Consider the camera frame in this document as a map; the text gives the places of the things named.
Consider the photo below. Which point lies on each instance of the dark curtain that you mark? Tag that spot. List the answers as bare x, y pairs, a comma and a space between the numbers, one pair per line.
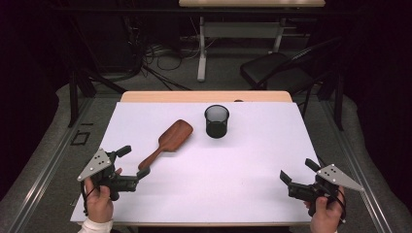
19, 97
382, 97

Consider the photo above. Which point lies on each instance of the white frame desk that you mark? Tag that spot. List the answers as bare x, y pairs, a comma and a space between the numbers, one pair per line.
201, 48

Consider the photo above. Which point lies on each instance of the metal floor rail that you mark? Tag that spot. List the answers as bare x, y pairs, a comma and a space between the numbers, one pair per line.
51, 168
351, 161

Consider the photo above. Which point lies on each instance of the person's left hand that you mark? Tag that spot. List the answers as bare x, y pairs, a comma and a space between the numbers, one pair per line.
98, 205

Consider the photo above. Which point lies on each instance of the black floor outlet frame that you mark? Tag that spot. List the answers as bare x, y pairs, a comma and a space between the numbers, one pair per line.
80, 138

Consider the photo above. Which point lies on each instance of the round brown table grommet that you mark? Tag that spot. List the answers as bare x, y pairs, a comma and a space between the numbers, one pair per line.
238, 100

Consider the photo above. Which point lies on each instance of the black folding chair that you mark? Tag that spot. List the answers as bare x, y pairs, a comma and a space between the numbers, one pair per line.
265, 68

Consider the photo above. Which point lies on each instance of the white table sheet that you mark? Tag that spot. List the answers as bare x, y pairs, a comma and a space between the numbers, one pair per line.
210, 181

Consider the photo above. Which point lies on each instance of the black metal stand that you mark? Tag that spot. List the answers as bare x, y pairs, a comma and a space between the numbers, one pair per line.
339, 110
73, 103

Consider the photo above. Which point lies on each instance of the black mesh cup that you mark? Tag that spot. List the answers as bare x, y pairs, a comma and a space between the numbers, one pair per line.
216, 129

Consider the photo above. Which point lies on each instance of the brown wooden hairbrush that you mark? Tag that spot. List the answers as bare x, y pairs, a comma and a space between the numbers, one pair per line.
175, 136

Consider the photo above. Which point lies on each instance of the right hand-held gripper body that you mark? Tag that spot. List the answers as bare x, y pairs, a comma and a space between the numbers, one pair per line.
336, 176

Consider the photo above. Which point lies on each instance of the person's right hand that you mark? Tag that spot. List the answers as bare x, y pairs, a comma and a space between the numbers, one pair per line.
325, 216

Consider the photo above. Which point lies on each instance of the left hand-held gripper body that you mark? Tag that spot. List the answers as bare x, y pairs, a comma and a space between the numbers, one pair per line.
97, 163

